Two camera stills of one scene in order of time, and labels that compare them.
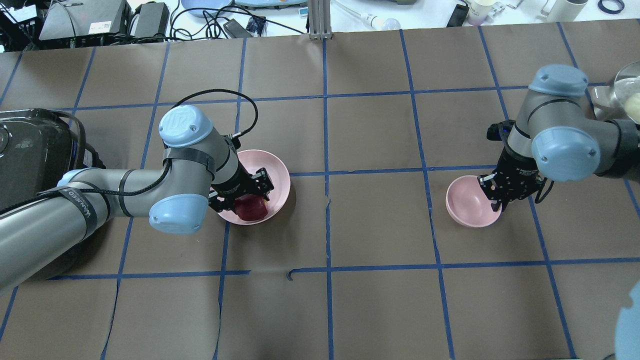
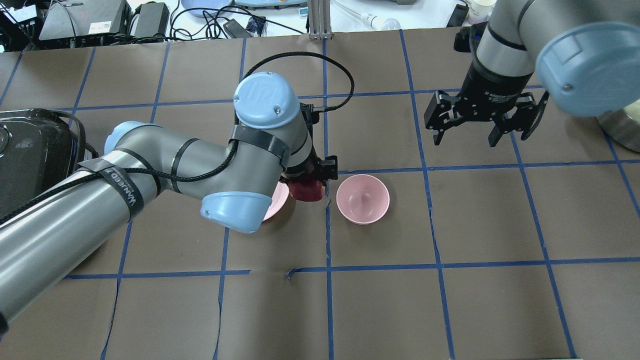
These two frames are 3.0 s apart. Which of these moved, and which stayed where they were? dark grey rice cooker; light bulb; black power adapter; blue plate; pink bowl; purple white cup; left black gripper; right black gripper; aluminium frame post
Moved: pink bowl; right black gripper; left black gripper
Stayed: purple white cup; aluminium frame post; light bulb; black power adapter; dark grey rice cooker; blue plate
